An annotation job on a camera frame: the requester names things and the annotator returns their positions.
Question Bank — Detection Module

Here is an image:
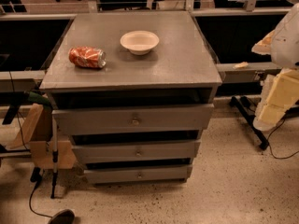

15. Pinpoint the grey bottom drawer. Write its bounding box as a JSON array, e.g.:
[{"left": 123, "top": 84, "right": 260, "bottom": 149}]
[{"left": 84, "top": 164, "right": 192, "bottom": 184}]

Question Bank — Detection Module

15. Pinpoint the black floor cable left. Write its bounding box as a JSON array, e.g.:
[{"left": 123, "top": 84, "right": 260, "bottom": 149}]
[{"left": 28, "top": 179, "right": 54, "bottom": 219}]

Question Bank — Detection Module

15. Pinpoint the crushed orange soda can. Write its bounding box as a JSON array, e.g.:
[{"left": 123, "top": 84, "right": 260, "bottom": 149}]
[{"left": 68, "top": 47, "right": 106, "bottom": 69}]

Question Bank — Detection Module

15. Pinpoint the green handled tool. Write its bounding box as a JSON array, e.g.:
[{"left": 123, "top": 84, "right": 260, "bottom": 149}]
[{"left": 25, "top": 91, "right": 51, "bottom": 107}]

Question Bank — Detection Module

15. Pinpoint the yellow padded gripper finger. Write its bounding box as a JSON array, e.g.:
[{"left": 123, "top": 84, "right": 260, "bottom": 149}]
[{"left": 253, "top": 68, "right": 299, "bottom": 131}]

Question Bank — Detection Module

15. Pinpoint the small beige scrap on rail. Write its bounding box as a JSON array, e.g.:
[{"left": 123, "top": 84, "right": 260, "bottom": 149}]
[{"left": 233, "top": 62, "right": 249, "bottom": 69}]

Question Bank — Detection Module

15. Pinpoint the black stand foot right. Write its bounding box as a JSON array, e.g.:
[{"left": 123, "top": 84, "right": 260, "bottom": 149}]
[{"left": 229, "top": 96, "right": 269, "bottom": 150}]

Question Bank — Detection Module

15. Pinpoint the wooden stand left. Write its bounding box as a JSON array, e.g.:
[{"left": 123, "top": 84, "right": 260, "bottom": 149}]
[{"left": 8, "top": 104, "right": 76, "bottom": 169}]

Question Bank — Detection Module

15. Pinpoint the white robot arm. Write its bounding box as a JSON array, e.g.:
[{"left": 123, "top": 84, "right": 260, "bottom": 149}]
[{"left": 251, "top": 4, "right": 299, "bottom": 131}]

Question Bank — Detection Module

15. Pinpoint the grey drawer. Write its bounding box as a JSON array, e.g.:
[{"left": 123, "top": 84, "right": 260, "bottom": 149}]
[
  {"left": 84, "top": 164, "right": 192, "bottom": 184},
  {"left": 52, "top": 104, "right": 214, "bottom": 135},
  {"left": 73, "top": 140, "right": 201, "bottom": 164}
]

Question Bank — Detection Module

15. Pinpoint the grey drawer cabinet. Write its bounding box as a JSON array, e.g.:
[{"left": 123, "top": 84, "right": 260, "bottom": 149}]
[{"left": 40, "top": 11, "right": 221, "bottom": 171}]

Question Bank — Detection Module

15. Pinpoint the grey top drawer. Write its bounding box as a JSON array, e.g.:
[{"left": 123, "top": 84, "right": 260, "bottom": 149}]
[{"left": 52, "top": 104, "right": 214, "bottom": 135}]

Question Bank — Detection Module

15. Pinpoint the silver black tripod leg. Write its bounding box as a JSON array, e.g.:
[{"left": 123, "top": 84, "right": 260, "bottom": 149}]
[{"left": 50, "top": 118, "right": 58, "bottom": 199}]

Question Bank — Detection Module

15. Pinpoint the black shoe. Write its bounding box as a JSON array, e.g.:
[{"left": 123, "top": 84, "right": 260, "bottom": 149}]
[{"left": 48, "top": 209, "right": 75, "bottom": 224}]

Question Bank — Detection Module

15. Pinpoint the white paper bowl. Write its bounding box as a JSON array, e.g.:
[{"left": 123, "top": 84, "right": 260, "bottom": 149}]
[{"left": 120, "top": 31, "right": 160, "bottom": 55}]

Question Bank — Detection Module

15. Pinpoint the black cable right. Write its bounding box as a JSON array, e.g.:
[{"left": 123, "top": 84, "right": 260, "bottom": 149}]
[{"left": 266, "top": 117, "right": 299, "bottom": 161}]

